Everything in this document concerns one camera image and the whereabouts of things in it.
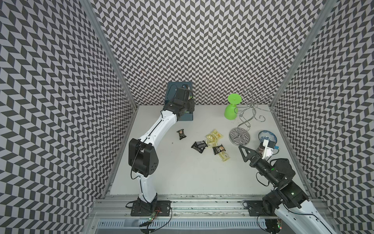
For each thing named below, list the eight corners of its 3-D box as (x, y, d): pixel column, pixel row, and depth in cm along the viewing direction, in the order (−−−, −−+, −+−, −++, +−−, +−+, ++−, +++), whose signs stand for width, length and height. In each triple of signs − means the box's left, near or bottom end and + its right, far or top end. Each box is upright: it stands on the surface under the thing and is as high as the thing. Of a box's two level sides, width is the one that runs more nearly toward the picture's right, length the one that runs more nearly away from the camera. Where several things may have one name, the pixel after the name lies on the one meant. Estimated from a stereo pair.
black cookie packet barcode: (192, 147, 97) (192, 145, 94) (198, 140, 100) (198, 137, 97) (201, 154, 94) (201, 151, 91) (207, 146, 97) (207, 143, 94)
